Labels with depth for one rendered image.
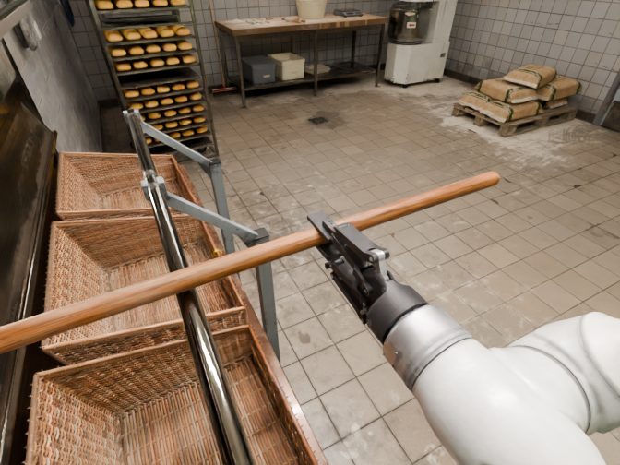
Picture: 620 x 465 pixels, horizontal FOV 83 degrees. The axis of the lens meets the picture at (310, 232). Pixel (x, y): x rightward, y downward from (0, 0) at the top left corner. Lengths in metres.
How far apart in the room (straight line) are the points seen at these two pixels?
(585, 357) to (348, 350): 1.48
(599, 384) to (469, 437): 0.15
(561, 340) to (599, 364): 0.04
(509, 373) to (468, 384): 0.04
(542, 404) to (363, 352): 1.51
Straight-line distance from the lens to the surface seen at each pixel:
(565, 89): 5.10
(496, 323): 2.18
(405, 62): 5.78
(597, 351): 0.46
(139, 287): 0.51
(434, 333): 0.40
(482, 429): 0.37
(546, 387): 0.40
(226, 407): 0.42
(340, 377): 1.78
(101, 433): 1.08
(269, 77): 5.13
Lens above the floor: 1.54
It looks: 38 degrees down
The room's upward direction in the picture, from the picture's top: straight up
